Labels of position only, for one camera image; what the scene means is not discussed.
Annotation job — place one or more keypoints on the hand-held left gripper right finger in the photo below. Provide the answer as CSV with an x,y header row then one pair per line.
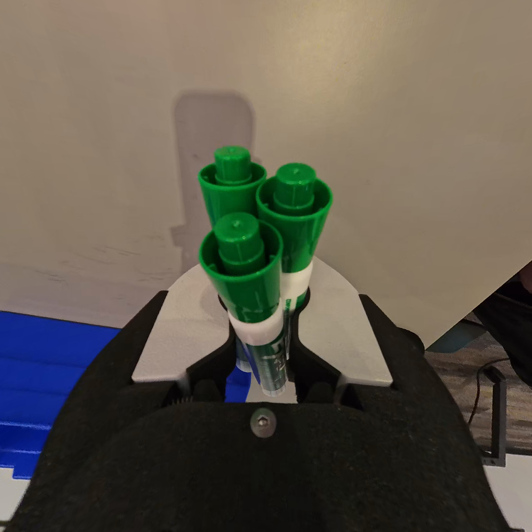
x,y
341,336

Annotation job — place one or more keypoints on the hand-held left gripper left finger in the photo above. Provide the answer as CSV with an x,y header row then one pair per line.
x,y
178,336

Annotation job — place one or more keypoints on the green dry-erase marker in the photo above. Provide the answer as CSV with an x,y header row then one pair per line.
x,y
299,232
245,286
224,199

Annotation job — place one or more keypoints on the blue plastic bin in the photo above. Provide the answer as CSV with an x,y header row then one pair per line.
x,y
41,374

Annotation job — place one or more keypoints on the teal rounded object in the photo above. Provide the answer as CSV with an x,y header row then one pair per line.
x,y
451,336

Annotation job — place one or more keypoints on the black metal frame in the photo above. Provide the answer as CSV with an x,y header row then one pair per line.
x,y
498,415

